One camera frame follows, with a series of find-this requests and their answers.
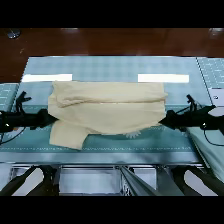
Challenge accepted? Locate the cream T-shirt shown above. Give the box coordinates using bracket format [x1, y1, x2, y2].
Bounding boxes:
[47, 80, 169, 151]

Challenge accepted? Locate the pale green garment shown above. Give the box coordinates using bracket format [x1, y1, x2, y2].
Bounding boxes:
[185, 125, 224, 184]

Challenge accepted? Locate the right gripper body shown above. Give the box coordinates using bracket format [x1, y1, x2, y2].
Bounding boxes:
[158, 109, 188, 132]

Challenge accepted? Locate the silver frame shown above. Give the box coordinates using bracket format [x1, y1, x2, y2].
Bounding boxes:
[0, 161, 224, 197]

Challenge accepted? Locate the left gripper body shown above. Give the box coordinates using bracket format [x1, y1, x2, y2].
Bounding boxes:
[31, 108, 60, 130]

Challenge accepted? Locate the black cable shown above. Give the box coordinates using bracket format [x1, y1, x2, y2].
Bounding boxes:
[0, 125, 27, 146]
[202, 127, 224, 148]

